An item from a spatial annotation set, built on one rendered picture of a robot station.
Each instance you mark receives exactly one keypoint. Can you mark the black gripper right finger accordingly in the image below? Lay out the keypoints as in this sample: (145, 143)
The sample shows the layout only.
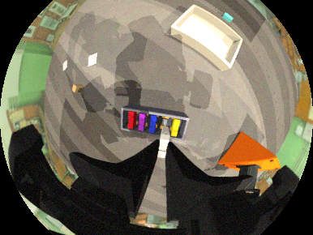
(187, 186)

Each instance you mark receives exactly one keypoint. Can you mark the small cyan block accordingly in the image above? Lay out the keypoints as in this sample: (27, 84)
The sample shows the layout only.
(227, 17)

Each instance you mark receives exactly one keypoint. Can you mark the white fuse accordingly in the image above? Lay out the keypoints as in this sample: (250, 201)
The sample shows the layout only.
(165, 135)

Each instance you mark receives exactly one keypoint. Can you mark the yellow fuse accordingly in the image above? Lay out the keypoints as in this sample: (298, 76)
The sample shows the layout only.
(175, 126)

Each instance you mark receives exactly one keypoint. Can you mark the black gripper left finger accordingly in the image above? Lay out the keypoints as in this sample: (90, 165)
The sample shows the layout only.
(129, 178)

